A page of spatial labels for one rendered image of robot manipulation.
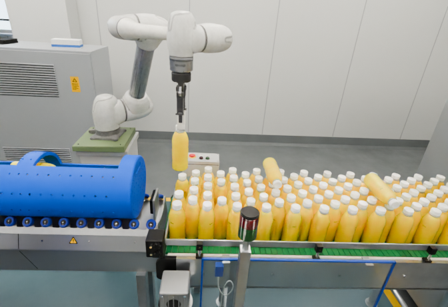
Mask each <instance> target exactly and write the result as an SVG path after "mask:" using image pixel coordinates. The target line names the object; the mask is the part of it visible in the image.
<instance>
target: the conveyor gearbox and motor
mask: <svg viewBox="0 0 448 307"><path fill-rule="evenodd" d="M192 304H193V299H192V295H191V293H190V271H188V270H164V271H163V275H162V279H161V285H160V290H159V303H158V307H192Z"/></svg>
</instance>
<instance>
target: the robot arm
mask: <svg viewBox="0 0 448 307"><path fill-rule="evenodd" d="M107 26H108V31H109V32H110V34H111V35H112V36H114V37H115V38H117V39H122V40H129V41H135V42H136V44H137V46H136V51H135V59H134V64H133V72H132V77H131V84H130V89H129V90H128V91H127V92H126V93H125V95H124V96H123V98H122V99H117V98H116V97H114V96H113V95H110V94H102V95H98V96H96V97H95V99H94V101H93V107H92V114H93V122H94V125H95V129H89V133H91V134H94V135H93V136H91V137H90V140H104V141H118V139H119V137H120V136H121V135H122V134H123V133H124V132H126V131H127V129H121V128H120V124H121V123H123V122H125V121H134V120H137V119H141V118H143V117H146V116H147V115H149V114H150V113H151V112H152V110H153V102H152V100H151V99H150V98H149V97H148V96H147V94H146V92H145V91H146V88H147V82H148V78H149V73H150V69H151V64H152V60H153V54H154V50H156V48H158V46H159V45H160V43H161V42H162V41H163V40H167V47H168V50H169V63H170V70H171V71H172V72H171V80H172V81H173V82H175V83H178V85H177V86H176V93H177V113H175V115H177V130H181V131H184V130H185V111H186V110H187V109H186V108H185V95H186V90H187V85H186V84H185V83H189V82H190V81H191V71H192V70H193V54H194V53H220V52H223V51H226V50H227V49H228V48H230V46H231V44H232V42H233V35H232V32H231V30H230V29H229V28H227V27H226V26H224V25H218V24H214V23H202V24H199V25H196V24H195V19H194V16H193V15H192V13H191V12H189V11H174V12H172V13H171V14H170V16H169V20H168V21H167V20H165V19H164V18H162V17H161V16H158V15H154V14H149V13H137V14H126V15H120V16H118V15H117V16H112V17H111V18H110V19H109V20H108V22H107Z"/></svg>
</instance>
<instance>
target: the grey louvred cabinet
mask: <svg viewBox="0 0 448 307"><path fill-rule="evenodd" d="M102 94H110V95H113V86H112V79H111V67H110V60H109V48H108V46H103V45H83V48H80V49H68V48H52V46H51V43H46V42H34V41H18V43H10V44H4V45H2V44H0V160H1V161H20V159H21V158H22V157H23V156H25V155H26V154H27V153H30V152H32V151H43V152H53V153H55V154H57V155H58V156H59V158H60V159H61V162H62V163H75V164H81V160H80V156H77V155H76V151H73V149H72V146H73V145H74V144H75V143H76V142H77V141H78V140H79V139H80V138H81V137H82V136H83V135H84V134H85V133H86V132H87V131H88V130H89V128H90V127H95V125H94V122H93V114H92V107H93V101H94V99H95V97H96V96H98V95H102Z"/></svg>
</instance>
